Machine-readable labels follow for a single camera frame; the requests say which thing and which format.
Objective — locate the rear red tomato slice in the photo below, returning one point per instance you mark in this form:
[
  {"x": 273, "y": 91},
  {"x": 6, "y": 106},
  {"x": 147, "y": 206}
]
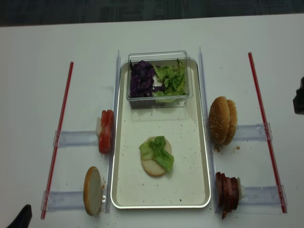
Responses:
[{"x": 107, "y": 120}]

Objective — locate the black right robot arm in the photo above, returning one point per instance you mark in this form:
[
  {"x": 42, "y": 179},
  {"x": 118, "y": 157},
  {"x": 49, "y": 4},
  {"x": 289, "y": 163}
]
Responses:
[{"x": 298, "y": 101}]

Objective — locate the clear pusher track sesame buns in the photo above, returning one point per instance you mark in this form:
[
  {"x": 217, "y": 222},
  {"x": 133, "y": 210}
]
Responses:
[{"x": 256, "y": 132}]

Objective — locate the clear pusher track meat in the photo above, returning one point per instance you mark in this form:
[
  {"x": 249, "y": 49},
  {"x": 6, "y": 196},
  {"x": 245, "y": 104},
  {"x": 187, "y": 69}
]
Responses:
[{"x": 262, "y": 196}]

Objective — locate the clear pusher track left bun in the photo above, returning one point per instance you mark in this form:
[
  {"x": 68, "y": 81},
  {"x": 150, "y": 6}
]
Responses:
[{"x": 62, "y": 200}]

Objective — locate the upright bun half left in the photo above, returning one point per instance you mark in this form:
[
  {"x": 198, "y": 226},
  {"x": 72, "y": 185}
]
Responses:
[{"x": 92, "y": 195}]

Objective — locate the sliced meat patty stack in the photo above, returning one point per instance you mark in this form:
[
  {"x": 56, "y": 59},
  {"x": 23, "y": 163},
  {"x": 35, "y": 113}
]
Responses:
[{"x": 228, "y": 193}]

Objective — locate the silver metal tray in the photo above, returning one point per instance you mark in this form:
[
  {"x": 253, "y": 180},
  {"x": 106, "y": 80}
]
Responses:
[{"x": 187, "y": 185}]

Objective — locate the bottom bun on tray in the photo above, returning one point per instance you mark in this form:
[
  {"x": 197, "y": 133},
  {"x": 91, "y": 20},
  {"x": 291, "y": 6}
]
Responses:
[{"x": 152, "y": 166}]

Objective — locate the clear pusher track tomato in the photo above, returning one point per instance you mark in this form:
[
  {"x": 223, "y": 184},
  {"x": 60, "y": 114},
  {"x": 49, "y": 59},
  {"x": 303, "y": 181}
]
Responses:
[{"x": 75, "y": 138}]

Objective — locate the white pusher block tomato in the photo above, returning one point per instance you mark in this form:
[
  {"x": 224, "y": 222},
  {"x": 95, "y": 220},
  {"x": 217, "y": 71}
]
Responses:
[{"x": 98, "y": 128}]

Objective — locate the rear sesame bun top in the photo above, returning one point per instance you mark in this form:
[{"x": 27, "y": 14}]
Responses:
[{"x": 233, "y": 122}]

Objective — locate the left red rail strip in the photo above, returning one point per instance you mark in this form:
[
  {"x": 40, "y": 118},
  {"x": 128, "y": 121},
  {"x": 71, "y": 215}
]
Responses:
[{"x": 59, "y": 127}]

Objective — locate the front sesame bun top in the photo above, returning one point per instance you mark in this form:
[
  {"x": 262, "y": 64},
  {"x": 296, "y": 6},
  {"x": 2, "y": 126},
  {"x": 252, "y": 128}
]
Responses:
[{"x": 219, "y": 120}]

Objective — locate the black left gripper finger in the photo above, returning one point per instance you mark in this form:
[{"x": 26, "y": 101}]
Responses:
[{"x": 23, "y": 219}]

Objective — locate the green lettuce leaf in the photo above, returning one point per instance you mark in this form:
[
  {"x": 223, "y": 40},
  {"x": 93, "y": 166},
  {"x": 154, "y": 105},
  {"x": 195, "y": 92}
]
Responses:
[{"x": 159, "y": 152}]

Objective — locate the white pusher block meat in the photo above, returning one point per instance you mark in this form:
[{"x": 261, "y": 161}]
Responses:
[{"x": 240, "y": 188}]

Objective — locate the purple cabbage leaves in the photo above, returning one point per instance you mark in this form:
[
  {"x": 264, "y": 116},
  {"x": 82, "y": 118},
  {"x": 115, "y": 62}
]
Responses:
[{"x": 141, "y": 83}]

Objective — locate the sesame bun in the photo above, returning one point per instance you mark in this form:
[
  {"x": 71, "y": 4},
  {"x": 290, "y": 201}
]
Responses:
[
  {"x": 233, "y": 122},
  {"x": 219, "y": 120}
]

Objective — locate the red rail strip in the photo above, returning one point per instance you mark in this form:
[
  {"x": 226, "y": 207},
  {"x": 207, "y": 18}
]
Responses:
[
  {"x": 269, "y": 142},
  {"x": 59, "y": 127}
]

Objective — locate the green lettuce pile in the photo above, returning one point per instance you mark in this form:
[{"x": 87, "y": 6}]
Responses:
[{"x": 172, "y": 78}]

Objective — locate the right red rail strip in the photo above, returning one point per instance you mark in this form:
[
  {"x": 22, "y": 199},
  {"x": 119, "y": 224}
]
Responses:
[{"x": 269, "y": 142}]

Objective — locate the clear plastic salad box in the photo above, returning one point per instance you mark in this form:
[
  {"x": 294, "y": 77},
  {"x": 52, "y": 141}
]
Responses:
[{"x": 158, "y": 79}]

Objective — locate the right clear long divider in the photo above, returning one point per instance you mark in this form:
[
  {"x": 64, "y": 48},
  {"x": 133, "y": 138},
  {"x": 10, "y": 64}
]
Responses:
[{"x": 205, "y": 113}]

